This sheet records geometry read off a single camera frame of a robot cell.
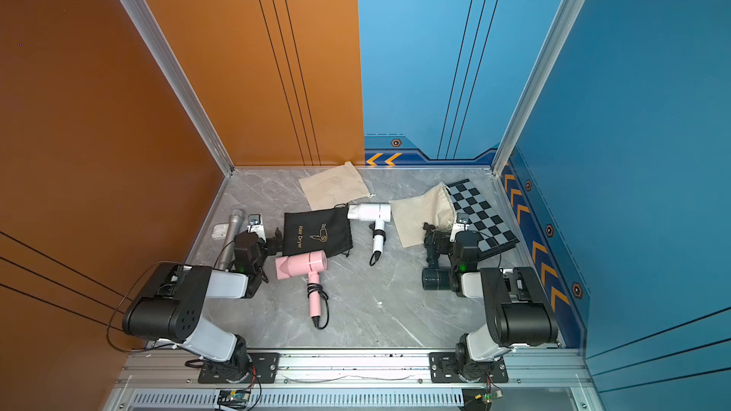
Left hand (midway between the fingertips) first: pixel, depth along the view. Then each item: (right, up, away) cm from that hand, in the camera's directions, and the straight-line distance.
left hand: (264, 226), depth 95 cm
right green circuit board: (+63, -40, -25) cm, 79 cm away
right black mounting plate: (+56, -34, -22) cm, 69 cm away
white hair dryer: (+38, +4, +5) cm, 39 cm away
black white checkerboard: (+78, -3, +2) cm, 78 cm away
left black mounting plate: (+5, -34, -22) cm, 41 cm away
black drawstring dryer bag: (+20, -2, +5) cm, 21 cm away
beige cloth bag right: (+59, +6, +7) cm, 60 cm away
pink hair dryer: (+18, -10, -8) cm, 22 cm away
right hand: (+63, -1, 0) cm, 63 cm away
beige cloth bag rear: (+22, +14, +19) cm, 33 cm away
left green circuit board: (+2, -41, -23) cm, 47 cm away
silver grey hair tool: (-13, +1, +5) cm, 14 cm away
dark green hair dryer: (+55, -14, -12) cm, 58 cm away
